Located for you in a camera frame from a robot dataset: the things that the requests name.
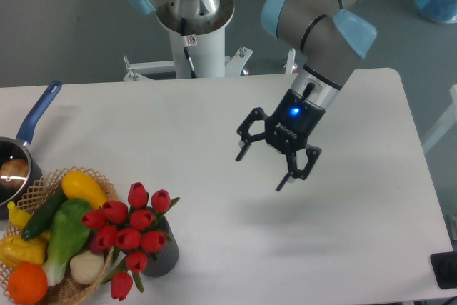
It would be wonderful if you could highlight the yellow squash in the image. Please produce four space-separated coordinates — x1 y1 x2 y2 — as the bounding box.
61 171 109 209

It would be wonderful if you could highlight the orange fruit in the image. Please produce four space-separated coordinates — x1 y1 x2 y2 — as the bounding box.
7 263 48 304

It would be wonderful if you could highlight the white frame at right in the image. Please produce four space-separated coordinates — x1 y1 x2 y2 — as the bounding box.
422 84 456 154

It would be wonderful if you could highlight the yellow bell pepper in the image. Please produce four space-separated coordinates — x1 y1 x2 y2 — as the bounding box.
1 234 47 269

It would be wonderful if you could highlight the brown bread roll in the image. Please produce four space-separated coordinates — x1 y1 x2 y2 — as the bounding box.
1 159 29 182

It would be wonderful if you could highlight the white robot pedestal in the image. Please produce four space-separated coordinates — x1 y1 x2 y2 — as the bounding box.
122 0 298 82

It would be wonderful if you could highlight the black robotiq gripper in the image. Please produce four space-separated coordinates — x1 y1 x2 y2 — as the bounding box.
236 89 326 191

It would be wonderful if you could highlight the white garlic bulb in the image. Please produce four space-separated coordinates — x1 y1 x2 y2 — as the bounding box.
70 251 104 285

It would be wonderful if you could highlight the black device at edge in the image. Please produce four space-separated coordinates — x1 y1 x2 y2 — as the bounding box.
430 251 456 289

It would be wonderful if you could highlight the yellow banana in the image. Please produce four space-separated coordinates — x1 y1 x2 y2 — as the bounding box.
7 201 32 231

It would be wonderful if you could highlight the dark green cucumber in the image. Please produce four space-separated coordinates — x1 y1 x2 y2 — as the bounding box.
21 189 67 240

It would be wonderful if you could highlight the woven wicker basket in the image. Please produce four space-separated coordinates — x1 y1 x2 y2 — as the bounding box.
16 166 119 304

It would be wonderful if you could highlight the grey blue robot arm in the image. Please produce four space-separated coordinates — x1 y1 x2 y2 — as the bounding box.
128 0 377 181

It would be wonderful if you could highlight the red tulip bouquet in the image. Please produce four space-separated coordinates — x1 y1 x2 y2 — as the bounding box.
81 182 180 301

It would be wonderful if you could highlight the black cable on pedestal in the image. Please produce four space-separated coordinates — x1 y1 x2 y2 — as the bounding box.
179 17 199 79

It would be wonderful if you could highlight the green bok choy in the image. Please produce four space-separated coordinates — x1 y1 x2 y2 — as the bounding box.
42 198 91 287

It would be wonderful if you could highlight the blue handled saucepan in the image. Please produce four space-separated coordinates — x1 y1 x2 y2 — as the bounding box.
1 81 62 220

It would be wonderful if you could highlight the dark grey ribbed vase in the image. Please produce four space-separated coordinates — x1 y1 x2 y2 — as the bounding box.
142 217 179 277

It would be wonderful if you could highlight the purple red radish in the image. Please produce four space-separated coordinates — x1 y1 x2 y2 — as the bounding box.
88 234 104 254

